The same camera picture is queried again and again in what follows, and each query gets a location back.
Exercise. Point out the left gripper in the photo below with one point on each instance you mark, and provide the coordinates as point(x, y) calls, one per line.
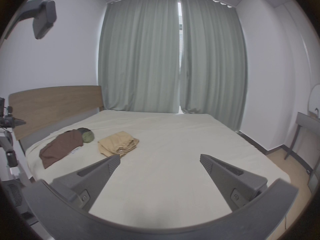
point(7, 122)

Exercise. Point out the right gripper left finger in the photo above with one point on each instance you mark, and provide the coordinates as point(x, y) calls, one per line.
point(92, 181)

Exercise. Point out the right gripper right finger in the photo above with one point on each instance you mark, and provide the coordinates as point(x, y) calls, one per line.
point(232, 184)

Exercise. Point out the tan shorts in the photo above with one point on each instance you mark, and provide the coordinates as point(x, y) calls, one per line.
point(117, 141)

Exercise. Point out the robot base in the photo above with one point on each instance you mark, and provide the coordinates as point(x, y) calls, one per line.
point(15, 191)

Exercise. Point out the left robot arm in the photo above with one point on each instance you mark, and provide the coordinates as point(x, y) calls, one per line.
point(11, 157)

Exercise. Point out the bed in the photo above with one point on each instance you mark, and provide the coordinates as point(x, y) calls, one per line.
point(175, 139)

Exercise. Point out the green garment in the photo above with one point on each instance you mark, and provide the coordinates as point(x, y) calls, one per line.
point(88, 137)

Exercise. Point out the brown garment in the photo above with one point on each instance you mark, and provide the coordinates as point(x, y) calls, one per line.
point(60, 146)

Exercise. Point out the black garment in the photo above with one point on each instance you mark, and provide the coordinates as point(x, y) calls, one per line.
point(83, 130)

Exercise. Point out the grey small table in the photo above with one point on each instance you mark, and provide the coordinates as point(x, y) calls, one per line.
point(305, 119)

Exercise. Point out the pale green curtain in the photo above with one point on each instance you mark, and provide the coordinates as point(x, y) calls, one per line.
point(140, 54)
point(212, 59)

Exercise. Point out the window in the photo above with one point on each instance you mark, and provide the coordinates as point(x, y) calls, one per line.
point(180, 21)

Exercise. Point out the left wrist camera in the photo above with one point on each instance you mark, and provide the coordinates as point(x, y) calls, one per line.
point(2, 106)

